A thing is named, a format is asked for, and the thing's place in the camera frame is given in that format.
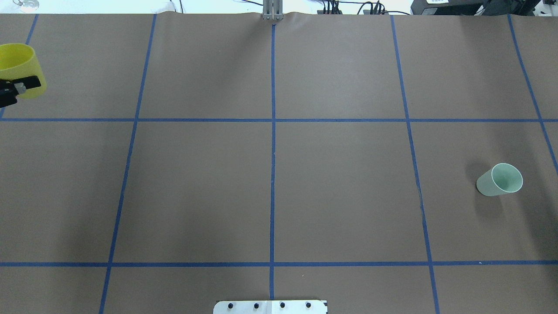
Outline aluminium frame post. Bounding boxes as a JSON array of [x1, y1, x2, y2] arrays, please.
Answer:
[[262, 0, 284, 21]]

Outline clear tape roll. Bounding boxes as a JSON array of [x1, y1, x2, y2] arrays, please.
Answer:
[[13, 0, 40, 14]]

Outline green plastic cup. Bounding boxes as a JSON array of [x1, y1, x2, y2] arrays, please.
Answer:
[[476, 163, 524, 197]]

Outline yellow plastic cup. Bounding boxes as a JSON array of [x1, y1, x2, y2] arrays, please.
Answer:
[[0, 43, 47, 99]]

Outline black box white label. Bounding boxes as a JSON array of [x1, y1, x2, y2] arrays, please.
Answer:
[[411, 0, 484, 16]]

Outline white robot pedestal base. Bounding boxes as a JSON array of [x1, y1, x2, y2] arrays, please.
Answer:
[[213, 300, 329, 314]]

